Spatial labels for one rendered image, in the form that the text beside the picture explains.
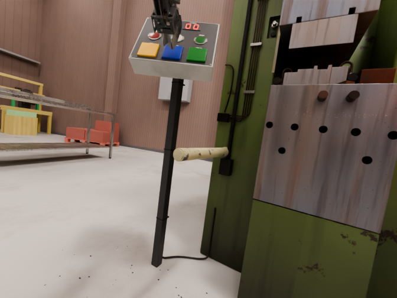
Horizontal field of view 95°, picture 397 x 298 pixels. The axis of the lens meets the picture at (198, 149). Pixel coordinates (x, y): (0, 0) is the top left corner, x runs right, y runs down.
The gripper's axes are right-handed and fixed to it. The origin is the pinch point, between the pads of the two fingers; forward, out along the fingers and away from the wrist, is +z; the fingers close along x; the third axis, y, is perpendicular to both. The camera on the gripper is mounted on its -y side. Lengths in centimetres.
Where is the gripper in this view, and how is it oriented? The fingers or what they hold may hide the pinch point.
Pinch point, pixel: (172, 44)
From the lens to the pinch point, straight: 82.8
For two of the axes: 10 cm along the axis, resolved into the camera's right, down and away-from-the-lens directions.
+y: -1.5, 8.9, -4.3
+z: 0.0, 4.3, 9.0
